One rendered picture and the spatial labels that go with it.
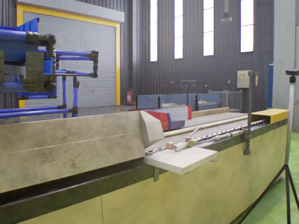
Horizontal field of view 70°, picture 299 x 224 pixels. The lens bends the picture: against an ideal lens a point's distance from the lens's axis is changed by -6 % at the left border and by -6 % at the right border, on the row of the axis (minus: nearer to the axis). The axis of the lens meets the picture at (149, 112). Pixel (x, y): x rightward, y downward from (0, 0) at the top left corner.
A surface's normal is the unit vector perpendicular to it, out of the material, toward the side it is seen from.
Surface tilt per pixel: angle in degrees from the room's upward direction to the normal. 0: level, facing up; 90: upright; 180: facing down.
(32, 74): 96
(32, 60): 96
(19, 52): 101
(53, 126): 80
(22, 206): 90
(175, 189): 90
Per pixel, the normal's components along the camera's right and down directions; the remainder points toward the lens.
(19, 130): 0.67, -0.09
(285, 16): -0.74, 0.07
